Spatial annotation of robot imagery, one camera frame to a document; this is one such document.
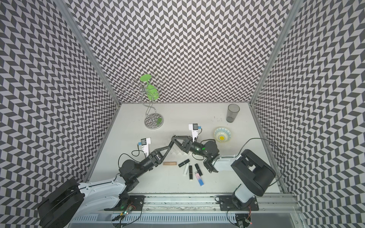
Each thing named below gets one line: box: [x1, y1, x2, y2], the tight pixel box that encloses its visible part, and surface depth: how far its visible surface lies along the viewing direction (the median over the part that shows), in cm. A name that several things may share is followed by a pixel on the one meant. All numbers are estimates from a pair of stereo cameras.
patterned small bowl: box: [213, 126, 232, 143], surface depth 98 cm
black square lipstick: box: [194, 163, 203, 177], surface depth 85 cm
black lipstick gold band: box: [188, 164, 193, 181], surface depth 84 cm
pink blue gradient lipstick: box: [194, 171, 204, 187], surface depth 82 cm
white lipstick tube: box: [183, 162, 190, 176], surface depth 85 cm
